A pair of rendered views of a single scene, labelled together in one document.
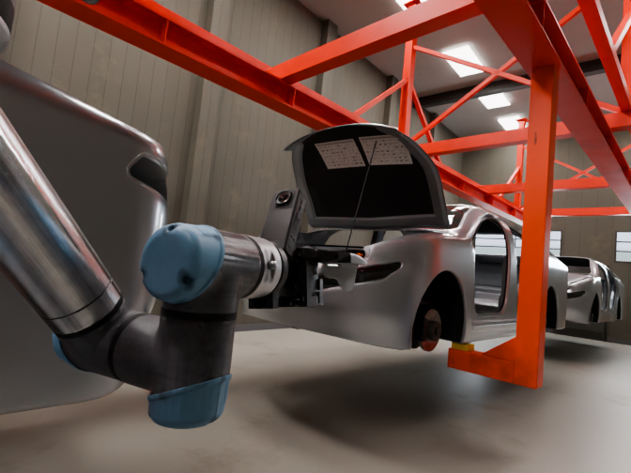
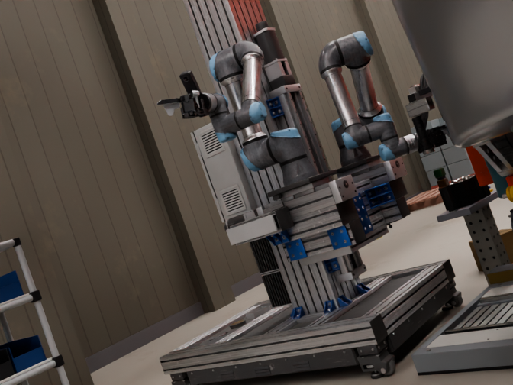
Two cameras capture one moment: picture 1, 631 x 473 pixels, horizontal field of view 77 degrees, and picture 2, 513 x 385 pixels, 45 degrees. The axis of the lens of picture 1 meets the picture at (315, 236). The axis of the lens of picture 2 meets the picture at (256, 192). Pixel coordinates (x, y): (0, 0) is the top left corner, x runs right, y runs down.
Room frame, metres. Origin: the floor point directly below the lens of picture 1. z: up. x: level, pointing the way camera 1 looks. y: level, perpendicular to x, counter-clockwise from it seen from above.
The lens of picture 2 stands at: (2.83, 0.07, 0.78)
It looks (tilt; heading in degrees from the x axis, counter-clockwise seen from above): 1 degrees up; 178
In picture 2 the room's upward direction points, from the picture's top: 20 degrees counter-clockwise
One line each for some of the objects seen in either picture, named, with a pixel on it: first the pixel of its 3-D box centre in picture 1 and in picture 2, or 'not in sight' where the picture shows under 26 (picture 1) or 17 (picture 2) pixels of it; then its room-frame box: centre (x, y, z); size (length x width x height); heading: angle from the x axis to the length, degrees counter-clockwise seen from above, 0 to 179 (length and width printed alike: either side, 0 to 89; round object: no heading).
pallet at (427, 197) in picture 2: not in sight; (435, 195); (-5.91, 2.72, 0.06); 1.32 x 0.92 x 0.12; 139
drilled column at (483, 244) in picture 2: not in sight; (489, 246); (-0.18, 1.15, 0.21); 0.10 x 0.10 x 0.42; 46
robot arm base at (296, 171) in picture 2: not in sight; (297, 169); (0.24, 0.35, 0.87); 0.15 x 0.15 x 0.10
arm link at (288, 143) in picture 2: not in sight; (286, 143); (0.23, 0.34, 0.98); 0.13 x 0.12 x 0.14; 64
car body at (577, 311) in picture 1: (561, 286); not in sight; (9.18, -5.74, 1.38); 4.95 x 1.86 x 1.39; 136
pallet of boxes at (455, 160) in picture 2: not in sight; (454, 149); (-7.14, 3.65, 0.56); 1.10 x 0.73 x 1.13; 139
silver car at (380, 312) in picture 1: (436, 259); not in sight; (4.78, -1.47, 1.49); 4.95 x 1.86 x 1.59; 136
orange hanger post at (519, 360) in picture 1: (501, 223); not in sight; (3.23, -1.51, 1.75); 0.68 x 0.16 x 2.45; 46
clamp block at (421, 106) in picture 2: not in sight; (420, 106); (0.52, 0.83, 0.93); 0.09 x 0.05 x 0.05; 46
